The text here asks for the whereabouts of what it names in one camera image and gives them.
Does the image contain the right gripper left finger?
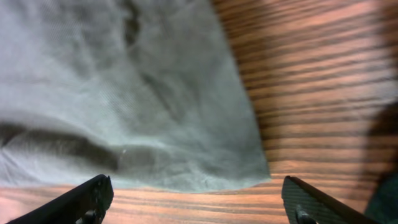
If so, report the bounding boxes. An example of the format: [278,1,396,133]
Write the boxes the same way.
[7,174,114,224]

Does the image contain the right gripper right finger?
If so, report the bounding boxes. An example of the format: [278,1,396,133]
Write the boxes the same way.
[282,176,375,224]

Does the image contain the grey shorts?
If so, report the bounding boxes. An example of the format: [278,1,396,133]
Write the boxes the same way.
[1,0,271,192]

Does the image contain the black shorts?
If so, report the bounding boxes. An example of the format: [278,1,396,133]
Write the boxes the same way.
[364,173,398,224]

